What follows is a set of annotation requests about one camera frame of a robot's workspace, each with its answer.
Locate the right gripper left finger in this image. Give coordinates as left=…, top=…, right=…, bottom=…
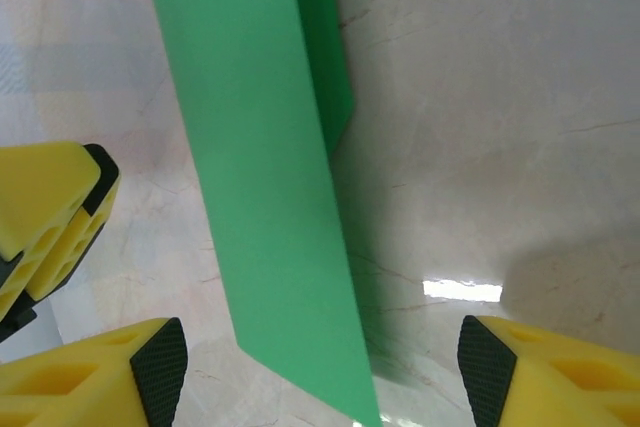
left=0, top=316, right=189, bottom=427

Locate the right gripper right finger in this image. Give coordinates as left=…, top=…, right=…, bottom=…
left=457, top=314, right=640, bottom=427

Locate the green cloth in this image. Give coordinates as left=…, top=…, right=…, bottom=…
left=139, top=0, right=384, bottom=427

